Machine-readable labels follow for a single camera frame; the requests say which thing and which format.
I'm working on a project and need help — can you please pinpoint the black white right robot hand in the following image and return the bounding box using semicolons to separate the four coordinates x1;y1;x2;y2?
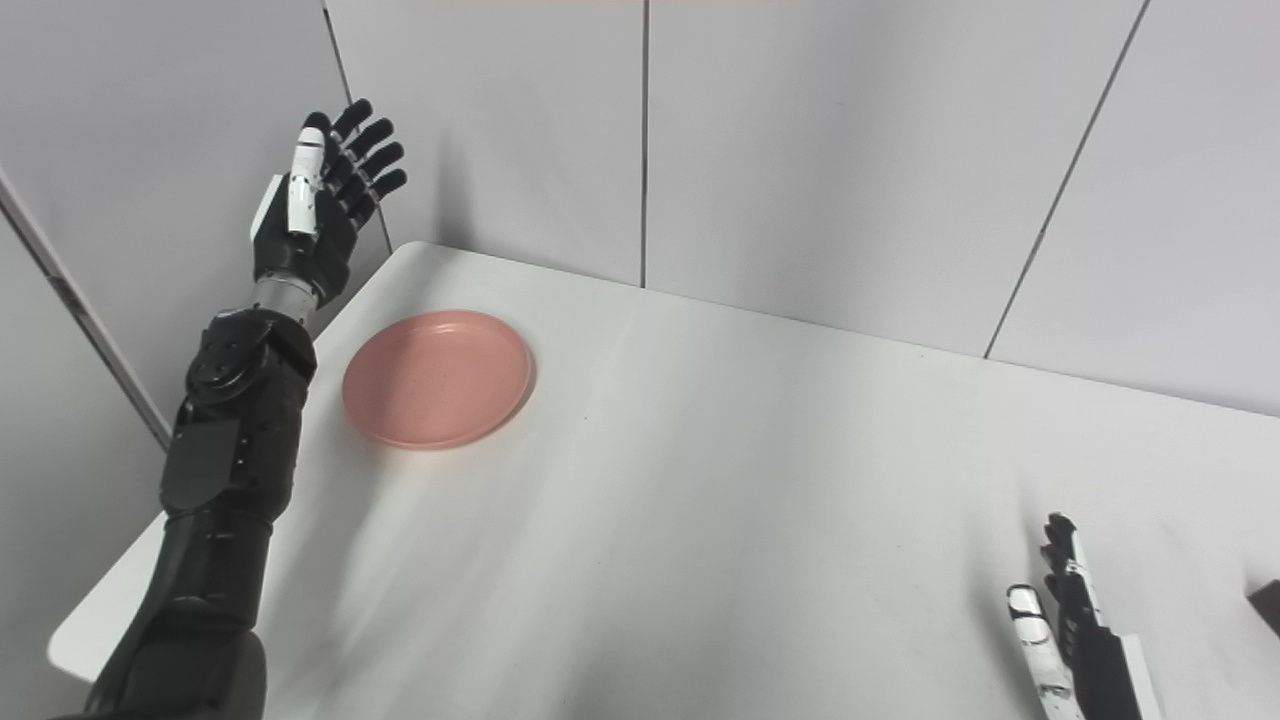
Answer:
1006;513;1164;720

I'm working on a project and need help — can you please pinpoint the chocolate cake slice with fruit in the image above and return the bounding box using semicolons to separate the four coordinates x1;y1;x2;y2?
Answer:
1247;580;1280;639

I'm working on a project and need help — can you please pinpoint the pink round plate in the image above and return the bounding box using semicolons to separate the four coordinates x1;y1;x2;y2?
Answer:
342;310;536;451

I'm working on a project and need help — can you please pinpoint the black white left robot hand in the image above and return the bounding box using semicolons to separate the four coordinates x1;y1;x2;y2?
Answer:
250;98;409;308

